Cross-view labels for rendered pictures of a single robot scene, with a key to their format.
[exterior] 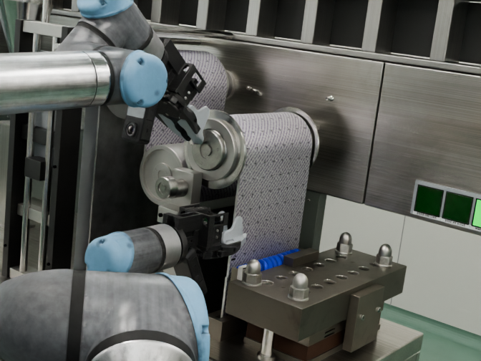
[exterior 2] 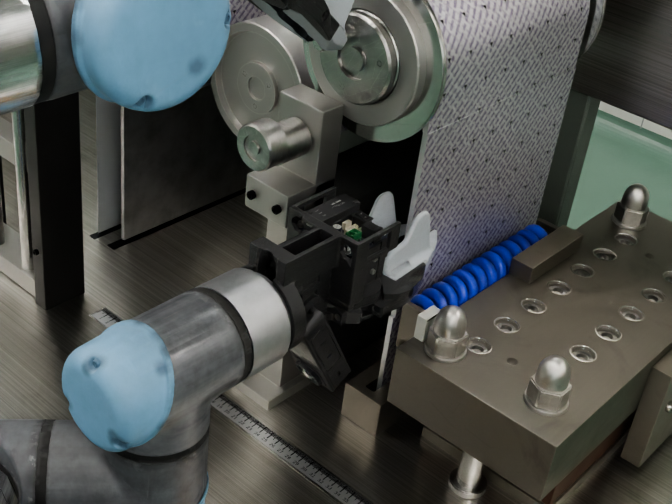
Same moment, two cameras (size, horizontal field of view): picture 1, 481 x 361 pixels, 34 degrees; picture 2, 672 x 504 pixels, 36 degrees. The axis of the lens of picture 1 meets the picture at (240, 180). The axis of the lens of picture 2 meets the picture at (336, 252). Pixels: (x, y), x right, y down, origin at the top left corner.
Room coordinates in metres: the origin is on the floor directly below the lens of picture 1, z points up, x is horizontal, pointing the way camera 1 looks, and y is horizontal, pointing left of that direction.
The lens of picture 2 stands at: (0.64, 0.05, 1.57)
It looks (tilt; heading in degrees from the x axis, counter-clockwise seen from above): 33 degrees down; 1
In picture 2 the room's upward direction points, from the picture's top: 7 degrees clockwise
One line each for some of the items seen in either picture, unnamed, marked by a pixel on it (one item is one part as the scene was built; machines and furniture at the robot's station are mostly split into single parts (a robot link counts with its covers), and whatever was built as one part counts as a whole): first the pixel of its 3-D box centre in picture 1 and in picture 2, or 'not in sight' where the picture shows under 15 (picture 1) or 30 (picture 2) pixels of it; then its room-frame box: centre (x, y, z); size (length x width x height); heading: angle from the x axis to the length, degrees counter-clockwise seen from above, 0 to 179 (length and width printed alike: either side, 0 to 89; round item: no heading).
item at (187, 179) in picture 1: (173, 249); (281, 257); (1.41, 0.11, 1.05); 0.06 x 0.05 x 0.31; 144
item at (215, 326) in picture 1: (257, 311); (449, 347); (1.49, -0.06, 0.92); 0.28 x 0.04 x 0.04; 144
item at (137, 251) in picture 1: (124, 257); (155, 372); (1.17, 0.17, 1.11); 0.11 x 0.08 x 0.09; 144
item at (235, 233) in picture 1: (236, 230); (416, 240); (1.37, 0.00, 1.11); 0.09 x 0.03 x 0.06; 142
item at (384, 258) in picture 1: (384, 254); not in sight; (1.55, -0.31, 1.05); 0.04 x 0.04 x 0.04
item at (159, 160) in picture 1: (202, 170); (347, 56); (1.59, 0.08, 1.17); 0.26 x 0.12 x 0.12; 144
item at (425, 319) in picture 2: (243, 272); (428, 324); (1.36, -0.03, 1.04); 0.02 x 0.01 x 0.02; 144
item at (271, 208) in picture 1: (269, 220); (486, 187); (1.49, -0.07, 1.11); 0.23 x 0.01 x 0.18; 144
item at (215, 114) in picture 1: (214, 149); (371, 53); (1.43, 0.06, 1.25); 0.15 x 0.01 x 0.15; 54
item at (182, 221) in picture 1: (191, 235); (315, 273); (1.30, 0.07, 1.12); 0.12 x 0.08 x 0.09; 144
